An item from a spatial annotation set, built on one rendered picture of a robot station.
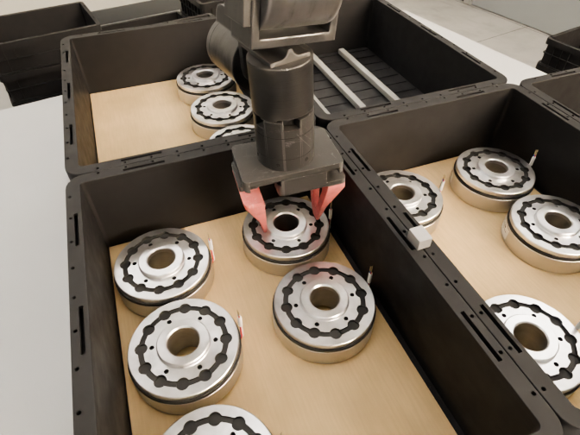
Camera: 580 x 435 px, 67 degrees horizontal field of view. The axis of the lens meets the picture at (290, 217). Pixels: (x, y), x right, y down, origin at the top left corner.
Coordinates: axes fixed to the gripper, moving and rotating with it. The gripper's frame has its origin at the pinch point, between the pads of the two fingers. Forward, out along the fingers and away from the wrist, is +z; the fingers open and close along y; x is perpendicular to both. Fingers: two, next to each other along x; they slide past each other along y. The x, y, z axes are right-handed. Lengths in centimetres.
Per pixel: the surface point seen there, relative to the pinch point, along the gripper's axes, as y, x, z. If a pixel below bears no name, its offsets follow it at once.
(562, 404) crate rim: -11.1, 28.2, -5.3
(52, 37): 50, -143, 26
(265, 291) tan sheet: 4.9, 6.3, 4.0
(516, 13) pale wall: -238, -238, 92
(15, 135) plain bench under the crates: 45, -57, 15
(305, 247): -0.7, 3.8, 1.4
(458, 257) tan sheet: -18.2, 8.0, 5.0
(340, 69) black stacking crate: -22.5, -41.8, 5.2
